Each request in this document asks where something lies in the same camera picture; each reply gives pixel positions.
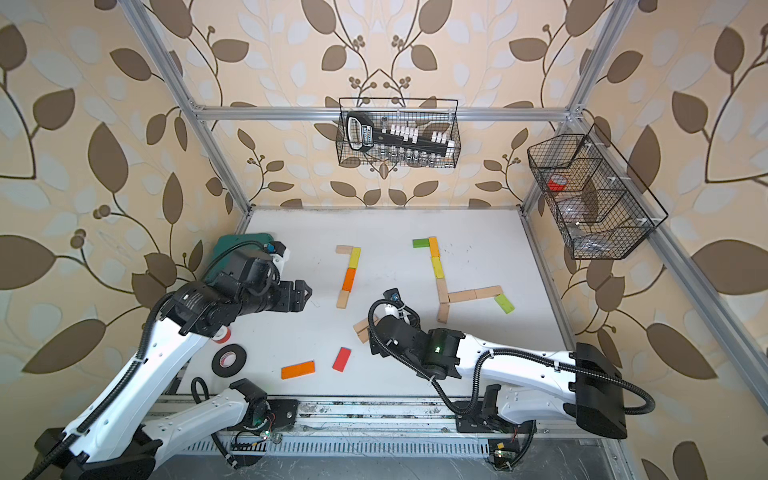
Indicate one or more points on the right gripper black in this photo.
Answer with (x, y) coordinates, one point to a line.
(374, 343)

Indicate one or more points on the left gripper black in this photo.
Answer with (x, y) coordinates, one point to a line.
(299, 299)

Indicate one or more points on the wooden block pair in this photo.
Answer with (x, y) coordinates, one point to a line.
(360, 326)
(363, 336)

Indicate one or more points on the orange block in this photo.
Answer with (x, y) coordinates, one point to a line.
(349, 279)
(298, 370)

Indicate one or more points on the red block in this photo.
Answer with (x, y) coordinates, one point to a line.
(342, 359)

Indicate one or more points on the yellow block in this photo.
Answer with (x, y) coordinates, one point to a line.
(437, 268)
(354, 258)

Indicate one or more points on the orange-yellow block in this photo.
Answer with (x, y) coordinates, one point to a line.
(434, 247)

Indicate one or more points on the light green block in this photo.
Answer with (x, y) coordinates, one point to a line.
(504, 303)

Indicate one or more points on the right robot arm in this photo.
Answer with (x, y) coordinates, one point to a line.
(514, 385)

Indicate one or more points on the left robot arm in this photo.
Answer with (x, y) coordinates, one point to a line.
(111, 439)

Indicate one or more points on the black tape roll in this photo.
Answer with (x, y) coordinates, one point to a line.
(229, 361)

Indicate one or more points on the red white tape roll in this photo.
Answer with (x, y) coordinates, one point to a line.
(222, 336)

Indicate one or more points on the green plastic tool case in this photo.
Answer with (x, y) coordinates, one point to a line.
(226, 245)

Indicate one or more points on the black socket holder tool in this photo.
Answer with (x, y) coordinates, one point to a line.
(377, 135)

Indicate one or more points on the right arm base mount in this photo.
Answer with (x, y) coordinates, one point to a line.
(482, 420)

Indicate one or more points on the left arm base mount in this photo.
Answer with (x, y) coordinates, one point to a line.
(269, 414)

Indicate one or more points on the back wire basket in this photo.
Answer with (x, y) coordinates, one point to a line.
(432, 113)

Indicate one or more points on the wire basket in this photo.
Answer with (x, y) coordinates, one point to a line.
(607, 209)
(432, 113)

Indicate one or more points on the right wire basket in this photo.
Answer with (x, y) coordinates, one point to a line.
(607, 209)

